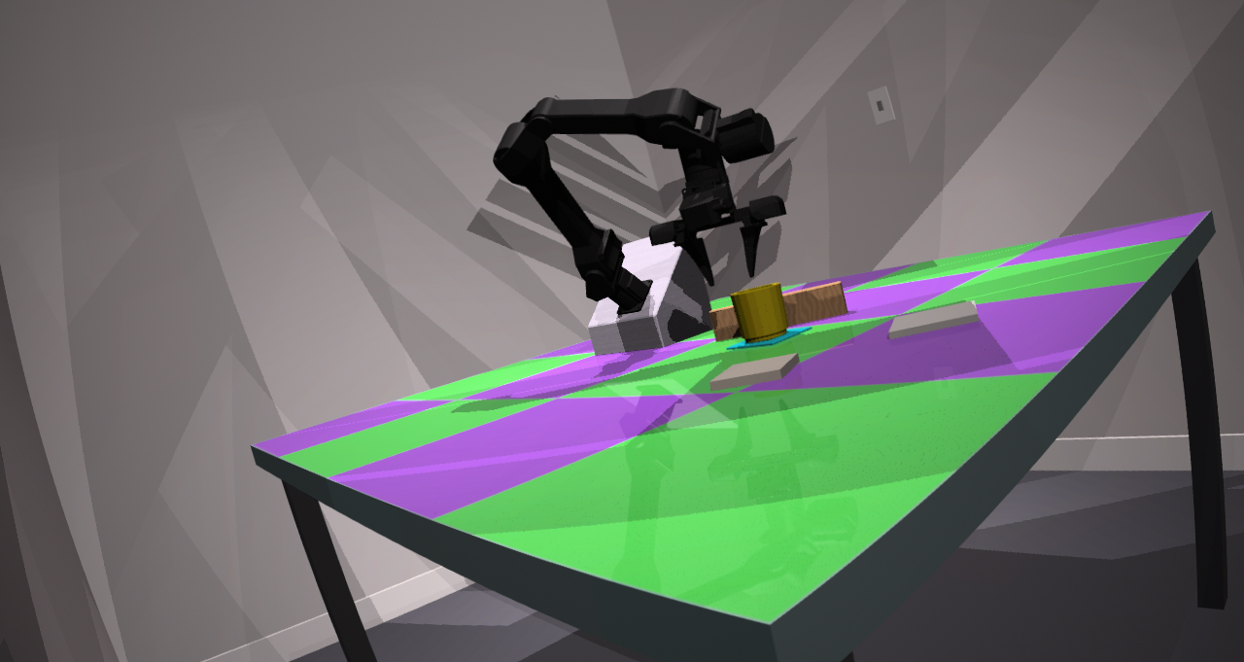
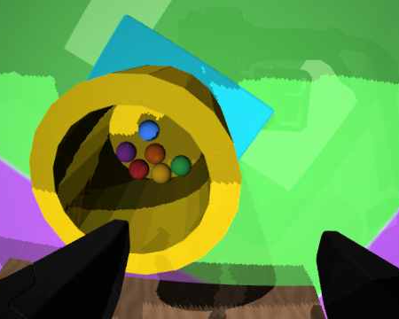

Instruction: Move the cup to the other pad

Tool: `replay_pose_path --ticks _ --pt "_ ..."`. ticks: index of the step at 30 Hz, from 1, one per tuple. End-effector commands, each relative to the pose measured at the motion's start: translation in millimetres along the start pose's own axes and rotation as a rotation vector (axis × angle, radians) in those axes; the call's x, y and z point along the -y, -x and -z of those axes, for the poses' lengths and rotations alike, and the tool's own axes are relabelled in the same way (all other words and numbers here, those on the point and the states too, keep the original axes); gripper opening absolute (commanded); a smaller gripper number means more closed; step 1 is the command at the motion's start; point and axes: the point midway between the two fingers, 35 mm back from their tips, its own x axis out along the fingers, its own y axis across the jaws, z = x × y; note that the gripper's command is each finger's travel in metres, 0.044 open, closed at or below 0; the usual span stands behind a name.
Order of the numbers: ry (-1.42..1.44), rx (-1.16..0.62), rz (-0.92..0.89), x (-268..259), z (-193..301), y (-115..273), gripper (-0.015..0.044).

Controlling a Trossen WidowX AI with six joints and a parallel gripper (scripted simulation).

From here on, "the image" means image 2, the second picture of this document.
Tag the yellow cup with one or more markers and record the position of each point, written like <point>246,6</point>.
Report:
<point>80,184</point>

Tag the green marble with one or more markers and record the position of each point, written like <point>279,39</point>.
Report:
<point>180,165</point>

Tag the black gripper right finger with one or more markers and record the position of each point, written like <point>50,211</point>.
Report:
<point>355,283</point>

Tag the purple marble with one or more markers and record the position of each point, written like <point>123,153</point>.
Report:
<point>126,152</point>

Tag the blue marble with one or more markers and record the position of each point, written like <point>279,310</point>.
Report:
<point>148,130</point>

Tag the dark red marble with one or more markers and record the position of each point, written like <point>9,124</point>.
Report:
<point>139,169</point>

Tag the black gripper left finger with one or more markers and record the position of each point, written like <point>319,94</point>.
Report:
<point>82,280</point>

